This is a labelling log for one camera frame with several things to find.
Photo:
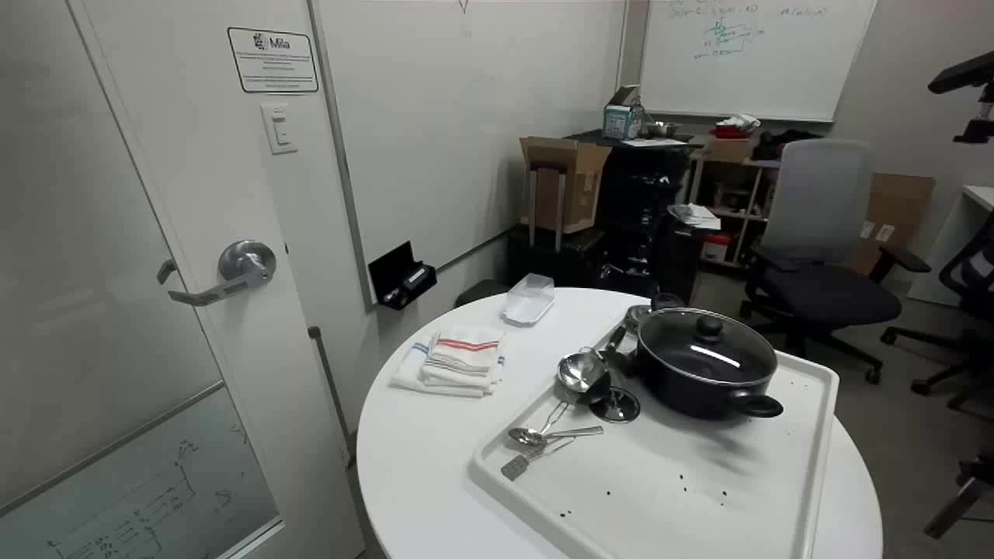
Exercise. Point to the white light switch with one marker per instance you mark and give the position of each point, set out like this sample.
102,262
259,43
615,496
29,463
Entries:
280,127

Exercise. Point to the red white item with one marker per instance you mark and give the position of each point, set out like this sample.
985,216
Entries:
738,125

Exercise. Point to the flat brown cardboard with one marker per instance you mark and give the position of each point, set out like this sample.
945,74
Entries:
903,205

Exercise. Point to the black office chair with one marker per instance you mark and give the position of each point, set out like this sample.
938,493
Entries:
974,281

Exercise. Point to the white plastic tray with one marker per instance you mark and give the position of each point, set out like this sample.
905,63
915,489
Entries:
662,486

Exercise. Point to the framed whiteboard with writing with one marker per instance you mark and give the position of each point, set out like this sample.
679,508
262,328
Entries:
756,74

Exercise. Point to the steel spoon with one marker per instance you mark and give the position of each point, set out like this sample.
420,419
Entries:
528,437

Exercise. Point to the steel ladle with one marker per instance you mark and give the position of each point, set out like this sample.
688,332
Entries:
579,374

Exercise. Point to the wooden shelf unit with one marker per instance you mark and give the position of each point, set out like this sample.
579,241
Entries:
732,196

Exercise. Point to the white printed door sign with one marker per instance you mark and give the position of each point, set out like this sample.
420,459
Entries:
270,59

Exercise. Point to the clear plastic container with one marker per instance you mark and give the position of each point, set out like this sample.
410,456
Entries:
528,300

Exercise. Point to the teal tissue box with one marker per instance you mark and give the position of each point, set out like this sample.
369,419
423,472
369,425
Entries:
623,120

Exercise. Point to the white paper stack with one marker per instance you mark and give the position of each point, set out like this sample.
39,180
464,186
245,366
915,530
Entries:
696,220

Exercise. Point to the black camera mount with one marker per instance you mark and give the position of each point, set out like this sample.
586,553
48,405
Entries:
966,74

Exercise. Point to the large wall whiteboard panel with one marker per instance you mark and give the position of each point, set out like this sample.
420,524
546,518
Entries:
466,125

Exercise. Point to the black cabinet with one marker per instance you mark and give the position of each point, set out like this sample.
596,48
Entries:
640,205

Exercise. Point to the folded white cloth red stripe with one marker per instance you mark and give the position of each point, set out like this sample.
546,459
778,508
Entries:
461,360

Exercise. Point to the white door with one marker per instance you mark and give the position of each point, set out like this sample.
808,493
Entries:
205,167

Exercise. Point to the black chair base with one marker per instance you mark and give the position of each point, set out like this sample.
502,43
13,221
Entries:
964,499

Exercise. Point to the black marker holder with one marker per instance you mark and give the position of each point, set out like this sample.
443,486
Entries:
399,277

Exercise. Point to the black cooking pot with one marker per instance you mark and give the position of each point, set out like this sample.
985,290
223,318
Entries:
696,399

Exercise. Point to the grey back office chair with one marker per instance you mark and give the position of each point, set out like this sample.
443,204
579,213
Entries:
823,204

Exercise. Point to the open cardboard box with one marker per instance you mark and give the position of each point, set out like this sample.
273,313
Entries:
579,186

